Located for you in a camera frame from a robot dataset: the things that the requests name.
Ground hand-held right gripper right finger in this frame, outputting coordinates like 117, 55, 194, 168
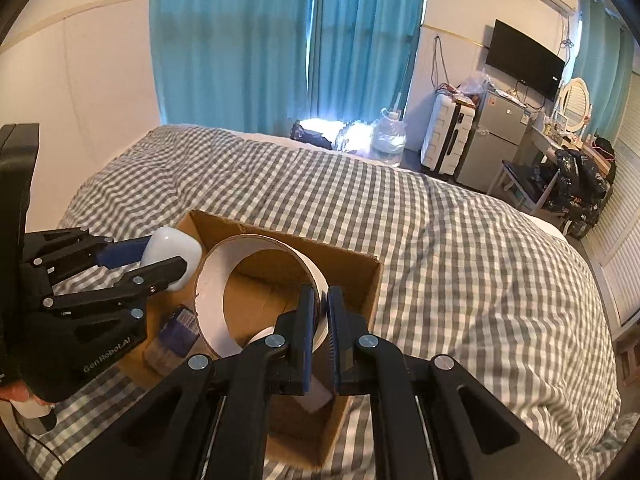
327, 285, 583, 480

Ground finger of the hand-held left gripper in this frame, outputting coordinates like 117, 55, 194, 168
24, 226, 152, 274
41, 255, 187, 319

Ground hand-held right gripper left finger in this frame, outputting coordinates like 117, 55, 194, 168
55, 284, 321, 480

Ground white rounded case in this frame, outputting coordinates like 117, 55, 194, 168
140, 226, 203, 292

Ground brown cardboard box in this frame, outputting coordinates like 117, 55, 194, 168
117, 210, 384, 472

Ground white tape roll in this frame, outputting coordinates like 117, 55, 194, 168
192, 234, 334, 413

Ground person's left hand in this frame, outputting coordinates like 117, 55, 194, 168
0, 381, 32, 403

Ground blue packet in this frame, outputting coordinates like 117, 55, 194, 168
142, 307, 202, 377

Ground bed with checkered cover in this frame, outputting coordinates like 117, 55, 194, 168
22, 125, 624, 480

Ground black bag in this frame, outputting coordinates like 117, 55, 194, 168
290, 119, 337, 150

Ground clear plastic bag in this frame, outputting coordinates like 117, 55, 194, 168
334, 120, 374, 156

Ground clear water jug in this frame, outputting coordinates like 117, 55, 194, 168
370, 107, 407, 167

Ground white suitcase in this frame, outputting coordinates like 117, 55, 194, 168
420, 91, 477, 179

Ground wide teal curtain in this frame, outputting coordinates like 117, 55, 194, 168
146, 0, 315, 136
306, 0, 429, 126

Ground white chair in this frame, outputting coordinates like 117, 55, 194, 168
487, 159, 559, 214

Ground grey small fridge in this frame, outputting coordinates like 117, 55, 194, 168
456, 87, 535, 195

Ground crumpled plastic bag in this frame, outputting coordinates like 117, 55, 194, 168
451, 70, 493, 107

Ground dark floral backpack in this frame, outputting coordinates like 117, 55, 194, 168
540, 147, 612, 239

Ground white dressing table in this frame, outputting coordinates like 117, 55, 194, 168
529, 122, 617, 187

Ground white louvered cabinet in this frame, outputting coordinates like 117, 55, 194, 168
584, 122, 640, 328

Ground white oval mirror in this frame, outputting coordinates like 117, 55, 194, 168
557, 77, 592, 132

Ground narrow teal curtain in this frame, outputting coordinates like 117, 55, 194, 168
570, 0, 637, 138

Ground black cable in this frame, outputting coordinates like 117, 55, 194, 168
9, 404, 67, 467

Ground hanging wall cables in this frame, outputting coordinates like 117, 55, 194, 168
431, 35, 452, 94

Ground black wall television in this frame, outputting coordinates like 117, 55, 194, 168
485, 19, 567, 103

